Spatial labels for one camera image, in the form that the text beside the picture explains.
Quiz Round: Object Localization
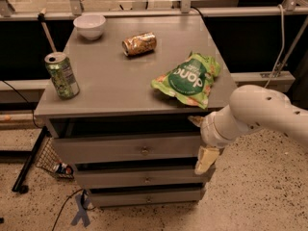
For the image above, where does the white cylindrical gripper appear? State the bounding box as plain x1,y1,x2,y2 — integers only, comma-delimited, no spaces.
188,106,244,175

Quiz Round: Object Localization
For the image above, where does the grey top drawer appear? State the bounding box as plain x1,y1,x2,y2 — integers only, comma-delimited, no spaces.
53,133,200,165

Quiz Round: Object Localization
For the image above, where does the grey drawer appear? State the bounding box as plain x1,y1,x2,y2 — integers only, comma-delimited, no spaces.
53,133,200,165
90,187,205,207
74,166,210,189

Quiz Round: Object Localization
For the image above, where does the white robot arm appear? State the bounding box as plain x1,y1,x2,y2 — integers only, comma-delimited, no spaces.
189,85,308,175

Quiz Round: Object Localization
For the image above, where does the grey drawer cabinet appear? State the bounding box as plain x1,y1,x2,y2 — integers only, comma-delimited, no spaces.
35,15,223,196

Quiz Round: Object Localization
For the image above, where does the grey middle drawer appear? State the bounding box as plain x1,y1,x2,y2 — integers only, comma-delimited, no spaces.
74,166,210,189

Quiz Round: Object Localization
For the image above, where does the grey bottom drawer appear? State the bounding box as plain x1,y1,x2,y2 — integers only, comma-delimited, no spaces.
90,187,205,207

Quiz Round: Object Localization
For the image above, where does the green chip bag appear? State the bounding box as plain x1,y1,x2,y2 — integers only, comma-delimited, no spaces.
151,53,220,109

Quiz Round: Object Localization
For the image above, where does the orange soda can lying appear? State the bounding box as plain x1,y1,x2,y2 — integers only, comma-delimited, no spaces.
122,32,157,57

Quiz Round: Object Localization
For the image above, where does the grey tape cross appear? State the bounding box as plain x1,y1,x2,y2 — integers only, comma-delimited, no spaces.
71,194,90,227

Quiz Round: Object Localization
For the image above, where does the white ceramic bowl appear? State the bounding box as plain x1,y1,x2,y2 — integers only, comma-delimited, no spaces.
73,14,107,40

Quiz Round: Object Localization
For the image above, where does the green soda can upright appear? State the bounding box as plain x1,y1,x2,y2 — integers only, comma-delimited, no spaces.
44,52,80,99

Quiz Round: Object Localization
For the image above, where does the black floor stand bar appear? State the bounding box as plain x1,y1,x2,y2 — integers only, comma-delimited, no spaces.
12,127,47,194

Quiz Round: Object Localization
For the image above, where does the wooden stick with black clamp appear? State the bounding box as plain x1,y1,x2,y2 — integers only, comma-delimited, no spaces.
38,8,57,52

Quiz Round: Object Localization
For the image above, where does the black floor cable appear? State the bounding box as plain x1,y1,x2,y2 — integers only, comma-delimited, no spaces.
51,188,89,231

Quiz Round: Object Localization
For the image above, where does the white hanging cable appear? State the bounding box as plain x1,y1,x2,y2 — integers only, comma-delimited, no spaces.
263,4,287,90

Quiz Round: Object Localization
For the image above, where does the wire mesh basket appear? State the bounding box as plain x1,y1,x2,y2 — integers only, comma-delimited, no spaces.
36,138,74,180

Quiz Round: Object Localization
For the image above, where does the metal railing frame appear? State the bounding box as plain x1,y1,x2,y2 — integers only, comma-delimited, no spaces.
0,0,308,20

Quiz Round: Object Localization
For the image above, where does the black cable left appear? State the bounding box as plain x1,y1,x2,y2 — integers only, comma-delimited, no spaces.
0,80,44,130

